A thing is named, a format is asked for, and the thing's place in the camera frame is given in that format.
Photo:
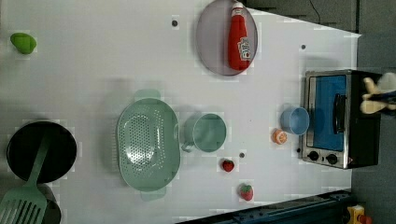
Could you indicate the blue cup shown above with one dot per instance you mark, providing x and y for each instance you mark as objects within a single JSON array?
[{"x": 295, "y": 120}]

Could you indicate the green mug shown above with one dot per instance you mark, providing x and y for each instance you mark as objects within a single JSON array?
[{"x": 206, "y": 132}]

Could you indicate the black toaster oven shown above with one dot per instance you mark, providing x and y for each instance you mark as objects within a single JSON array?
[{"x": 339, "y": 134}]

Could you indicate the orange half toy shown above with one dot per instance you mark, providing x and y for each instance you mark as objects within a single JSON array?
[{"x": 279, "y": 137}]

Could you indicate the blue metal frame rail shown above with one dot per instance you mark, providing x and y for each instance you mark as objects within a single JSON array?
[{"x": 327, "y": 208}]

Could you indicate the black frying pan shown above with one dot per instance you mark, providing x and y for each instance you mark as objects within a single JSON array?
[{"x": 25, "y": 142}]

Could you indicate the red plush ketchup bottle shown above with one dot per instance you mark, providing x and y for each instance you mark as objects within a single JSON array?
[{"x": 239, "y": 55}]

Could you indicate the yellow emergency stop box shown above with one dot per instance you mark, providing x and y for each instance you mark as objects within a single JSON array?
[{"x": 357, "y": 215}]

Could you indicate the green oval colander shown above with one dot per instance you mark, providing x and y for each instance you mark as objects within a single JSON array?
[{"x": 148, "y": 144}]

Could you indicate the green slotted spatula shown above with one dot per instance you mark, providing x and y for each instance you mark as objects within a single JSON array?
[{"x": 27, "y": 204}]

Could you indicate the red strawberry toy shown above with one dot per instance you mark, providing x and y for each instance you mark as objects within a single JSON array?
[
  {"x": 227, "y": 165},
  {"x": 246, "y": 192}
]

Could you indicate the green avocado toy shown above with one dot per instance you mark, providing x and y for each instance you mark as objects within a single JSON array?
[{"x": 24, "y": 43}]

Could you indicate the grey round plate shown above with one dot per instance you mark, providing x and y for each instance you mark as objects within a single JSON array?
[{"x": 212, "y": 32}]

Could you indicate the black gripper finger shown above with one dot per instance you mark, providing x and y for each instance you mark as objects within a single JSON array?
[{"x": 385, "y": 97}]

